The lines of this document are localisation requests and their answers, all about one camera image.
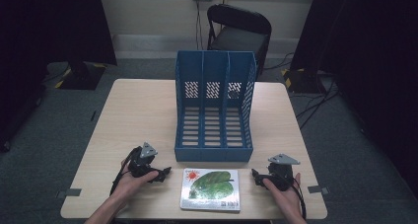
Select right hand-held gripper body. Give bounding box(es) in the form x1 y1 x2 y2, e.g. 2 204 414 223
267 153 301 192

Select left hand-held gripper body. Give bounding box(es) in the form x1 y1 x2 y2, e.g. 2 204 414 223
127 142 159 179

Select green leaf picture book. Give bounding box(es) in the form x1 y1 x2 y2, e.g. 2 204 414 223
179 168 242 213

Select blue plastic file rack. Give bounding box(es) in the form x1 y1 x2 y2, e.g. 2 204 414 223
174 49 258 163

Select person's left hand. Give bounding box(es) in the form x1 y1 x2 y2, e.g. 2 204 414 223
112 161 160 203

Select person's right hand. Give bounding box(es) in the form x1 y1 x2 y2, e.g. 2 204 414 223
262 173 305 218

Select grey tape strip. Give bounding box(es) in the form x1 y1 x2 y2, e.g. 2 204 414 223
307 185 330 195
55 187 83 199

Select black striped-edge stand base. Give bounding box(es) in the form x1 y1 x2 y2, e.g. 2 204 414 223
54 61 108 91
281 67 327 95

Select black curtain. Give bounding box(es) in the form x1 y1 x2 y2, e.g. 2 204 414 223
0 0 118 153
290 0 418 200

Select black folding chair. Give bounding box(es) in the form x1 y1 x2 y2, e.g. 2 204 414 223
206 3 273 76

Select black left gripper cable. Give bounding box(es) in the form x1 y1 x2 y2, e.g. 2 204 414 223
109 147 141 196

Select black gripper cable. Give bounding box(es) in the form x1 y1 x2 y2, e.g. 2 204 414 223
290 178 308 220
109 147 141 196

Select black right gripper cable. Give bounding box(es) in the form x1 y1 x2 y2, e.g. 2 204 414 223
290 178 308 220

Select black floor cables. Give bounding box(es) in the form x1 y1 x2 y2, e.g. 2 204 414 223
289 75 343 130

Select white wall trunking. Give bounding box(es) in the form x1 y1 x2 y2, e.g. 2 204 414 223
111 34 301 59

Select black wall socket cable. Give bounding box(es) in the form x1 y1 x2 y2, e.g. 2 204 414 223
194 0 205 51

